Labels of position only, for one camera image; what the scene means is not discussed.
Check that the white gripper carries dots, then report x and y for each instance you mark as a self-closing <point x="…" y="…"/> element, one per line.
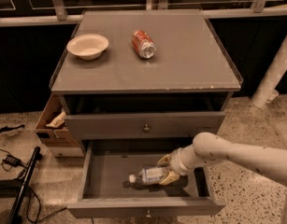
<point x="175" y="163"/>

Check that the clear plastic water bottle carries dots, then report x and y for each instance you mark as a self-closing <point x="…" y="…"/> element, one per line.
<point x="148" y="176"/>

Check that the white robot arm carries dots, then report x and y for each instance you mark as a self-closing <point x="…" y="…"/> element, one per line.
<point x="209" y="148"/>

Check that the metal top drawer knob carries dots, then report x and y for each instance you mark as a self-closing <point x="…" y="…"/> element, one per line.
<point x="146" y="128"/>

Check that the metal drawer knob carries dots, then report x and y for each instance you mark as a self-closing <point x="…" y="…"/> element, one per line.
<point x="148" y="214"/>
<point x="146" y="128"/>

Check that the metal middle drawer knob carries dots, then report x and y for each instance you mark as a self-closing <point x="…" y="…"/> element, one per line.
<point x="148" y="214"/>

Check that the grey top drawer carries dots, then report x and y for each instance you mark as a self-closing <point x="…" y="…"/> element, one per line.
<point x="123" y="116"/>

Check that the grey open middle drawer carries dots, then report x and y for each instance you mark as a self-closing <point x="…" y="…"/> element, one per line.
<point x="104" y="189"/>

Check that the grey drawer cabinet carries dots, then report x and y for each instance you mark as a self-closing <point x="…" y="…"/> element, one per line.
<point x="188" y="57"/>

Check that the cardboard box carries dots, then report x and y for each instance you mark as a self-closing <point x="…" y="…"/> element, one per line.
<point x="59" y="141"/>

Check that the crumpled paper bag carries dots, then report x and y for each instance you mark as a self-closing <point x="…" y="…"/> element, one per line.
<point x="57" y="121"/>

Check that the red soda can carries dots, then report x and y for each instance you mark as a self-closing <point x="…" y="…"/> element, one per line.
<point x="143" y="44"/>

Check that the cream paper bowl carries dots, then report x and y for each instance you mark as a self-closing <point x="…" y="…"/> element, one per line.
<point x="87" y="47"/>

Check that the black power adapter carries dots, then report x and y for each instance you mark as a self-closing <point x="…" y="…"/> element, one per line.
<point x="12" y="161"/>

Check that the black pole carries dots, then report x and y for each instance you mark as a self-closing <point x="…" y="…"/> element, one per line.
<point x="14" y="213"/>

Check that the metal window railing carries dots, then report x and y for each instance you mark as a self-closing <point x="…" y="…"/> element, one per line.
<point x="31" y="12"/>

